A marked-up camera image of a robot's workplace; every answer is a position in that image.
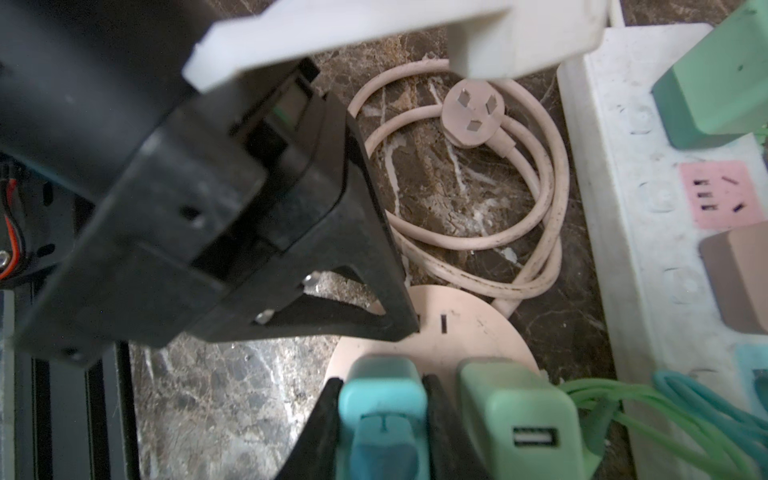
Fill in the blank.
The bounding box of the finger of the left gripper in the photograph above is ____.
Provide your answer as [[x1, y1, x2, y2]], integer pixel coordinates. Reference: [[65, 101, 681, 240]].
[[188, 95, 420, 343]]

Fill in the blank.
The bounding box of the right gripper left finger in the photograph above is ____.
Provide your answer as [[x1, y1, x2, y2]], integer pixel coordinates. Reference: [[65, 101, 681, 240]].
[[275, 378, 343, 480]]

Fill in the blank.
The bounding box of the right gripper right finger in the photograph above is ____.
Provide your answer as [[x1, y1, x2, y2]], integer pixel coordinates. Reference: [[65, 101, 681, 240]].
[[422, 374, 489, 479]]

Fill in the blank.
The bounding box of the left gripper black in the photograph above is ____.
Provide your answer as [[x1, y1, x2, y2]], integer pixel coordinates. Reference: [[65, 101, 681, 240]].
[[11, 58, 324, 365]]

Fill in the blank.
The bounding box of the teal charger plug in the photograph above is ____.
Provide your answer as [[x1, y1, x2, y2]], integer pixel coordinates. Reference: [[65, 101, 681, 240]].
[[335, 356, 431, 479], [734, 344, 767, 419]]

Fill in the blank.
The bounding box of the green charger plug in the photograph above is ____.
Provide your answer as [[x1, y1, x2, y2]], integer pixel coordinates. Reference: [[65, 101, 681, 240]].
[[652, 1, 767, 150], [457, 359, 601, 479]]

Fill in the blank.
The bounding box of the pink charger plug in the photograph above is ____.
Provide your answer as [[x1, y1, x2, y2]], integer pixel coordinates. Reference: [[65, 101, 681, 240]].
[[699, 222, 767, 335]]

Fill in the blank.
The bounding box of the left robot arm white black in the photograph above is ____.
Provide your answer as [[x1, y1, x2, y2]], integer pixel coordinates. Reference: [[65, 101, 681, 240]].
[[1, 1, 420, 367]]

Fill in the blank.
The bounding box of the pink round socket hub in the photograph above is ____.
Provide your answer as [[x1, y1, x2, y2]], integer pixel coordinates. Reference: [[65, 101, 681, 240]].
[[325, 285, 540, 394]]

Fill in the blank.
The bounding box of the white colourful power strip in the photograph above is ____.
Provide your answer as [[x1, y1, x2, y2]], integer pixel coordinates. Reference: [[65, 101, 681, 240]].
[[557, 23, 767, 414]]

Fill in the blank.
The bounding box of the green charger cable bundle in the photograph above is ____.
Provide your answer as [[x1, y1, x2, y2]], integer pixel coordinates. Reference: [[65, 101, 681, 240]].
[[557, 377, 768, 480]]

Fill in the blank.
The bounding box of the pink round hub cable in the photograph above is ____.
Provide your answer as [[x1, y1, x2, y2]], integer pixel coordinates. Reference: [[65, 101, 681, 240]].
[[346, 58, 571, 319]]

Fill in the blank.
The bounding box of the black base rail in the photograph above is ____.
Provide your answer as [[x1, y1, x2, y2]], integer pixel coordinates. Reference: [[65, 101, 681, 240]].
[[0, 155, 142, 480]]

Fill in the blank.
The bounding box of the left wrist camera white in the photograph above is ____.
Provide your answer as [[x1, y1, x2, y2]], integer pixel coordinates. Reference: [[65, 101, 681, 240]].
[[181, 0, 610, 94]]

